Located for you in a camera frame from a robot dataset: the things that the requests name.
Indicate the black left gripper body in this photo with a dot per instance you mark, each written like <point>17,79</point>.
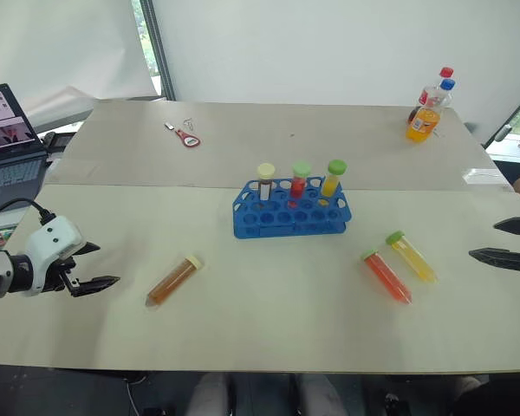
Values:
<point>55,274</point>

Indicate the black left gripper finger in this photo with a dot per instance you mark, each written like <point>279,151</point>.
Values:
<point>86,248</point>
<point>95,284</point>

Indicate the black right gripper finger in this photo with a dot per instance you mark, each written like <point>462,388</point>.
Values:
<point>516,225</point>
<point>505,258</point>

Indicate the brown tube with yellow cap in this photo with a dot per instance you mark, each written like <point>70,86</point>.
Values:
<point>173,281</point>
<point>265,181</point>

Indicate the yellow tube with green cap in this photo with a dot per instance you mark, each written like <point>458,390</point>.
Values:
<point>332,180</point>
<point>414,259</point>

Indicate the orange tube with green cap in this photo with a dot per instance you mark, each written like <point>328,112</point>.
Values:
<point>388,278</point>

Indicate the blue test tube rack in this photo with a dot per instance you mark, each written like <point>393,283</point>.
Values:
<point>291,211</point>

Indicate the red tube with green cap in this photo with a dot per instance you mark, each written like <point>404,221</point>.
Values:
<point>299,182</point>

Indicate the open laptop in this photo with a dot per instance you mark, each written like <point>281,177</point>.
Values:
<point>6,145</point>

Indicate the orange soda bottle blue cap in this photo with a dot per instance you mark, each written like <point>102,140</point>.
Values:
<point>425,119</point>

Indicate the red handheld tool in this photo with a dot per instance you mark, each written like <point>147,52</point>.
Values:
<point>188,138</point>

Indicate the cola bottle red cap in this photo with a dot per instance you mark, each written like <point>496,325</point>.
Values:
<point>424,97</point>

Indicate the small silver clip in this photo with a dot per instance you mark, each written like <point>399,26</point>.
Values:
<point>189,123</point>

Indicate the white backdrop sheet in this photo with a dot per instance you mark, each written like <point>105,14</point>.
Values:
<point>65,52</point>

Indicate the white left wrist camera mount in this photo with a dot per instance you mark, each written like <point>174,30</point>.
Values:
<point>52,239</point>

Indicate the dark window frame post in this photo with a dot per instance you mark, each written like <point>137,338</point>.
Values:
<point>158,47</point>

